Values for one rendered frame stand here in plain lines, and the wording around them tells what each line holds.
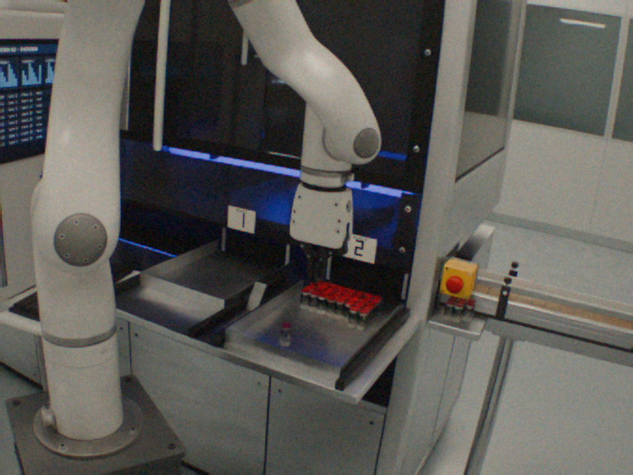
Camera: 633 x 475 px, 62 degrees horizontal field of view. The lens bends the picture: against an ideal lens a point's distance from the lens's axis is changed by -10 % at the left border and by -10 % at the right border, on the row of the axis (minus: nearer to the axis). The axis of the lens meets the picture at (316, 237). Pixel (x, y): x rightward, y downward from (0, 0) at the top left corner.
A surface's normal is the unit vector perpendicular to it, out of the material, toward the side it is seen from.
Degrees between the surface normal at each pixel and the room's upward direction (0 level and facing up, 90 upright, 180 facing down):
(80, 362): 90
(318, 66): 51
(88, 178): 63
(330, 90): 68
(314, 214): 91
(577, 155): 90
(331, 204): 89
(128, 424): 0
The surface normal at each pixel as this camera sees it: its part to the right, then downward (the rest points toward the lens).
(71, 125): 0.11, 0.00
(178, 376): -0.44, 0.24
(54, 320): -0.19, 0.15
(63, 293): -0.04, -0.69
